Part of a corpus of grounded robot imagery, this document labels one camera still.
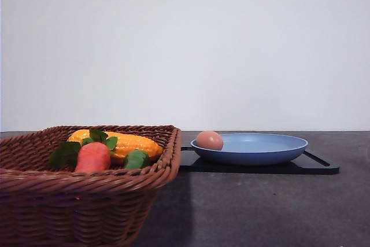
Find orange toy carrot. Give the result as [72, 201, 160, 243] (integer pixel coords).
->
[50, 129, 117, 174]

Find green toy cucumber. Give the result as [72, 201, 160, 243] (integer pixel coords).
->
[124, 149, 149, 169]

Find brown egg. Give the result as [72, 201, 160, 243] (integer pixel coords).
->
[196, 131, 223, 150]

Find yellow toy corn cob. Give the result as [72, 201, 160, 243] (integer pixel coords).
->
[68, 130, 163, 158]

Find blue plate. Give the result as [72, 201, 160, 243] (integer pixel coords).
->
[190, 132, 308, 165]

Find black serving tray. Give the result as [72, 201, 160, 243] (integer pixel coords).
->
[180, 147, 340, 175]

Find brown wicker basket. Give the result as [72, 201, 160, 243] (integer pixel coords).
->
[0, 125, 182, 247]

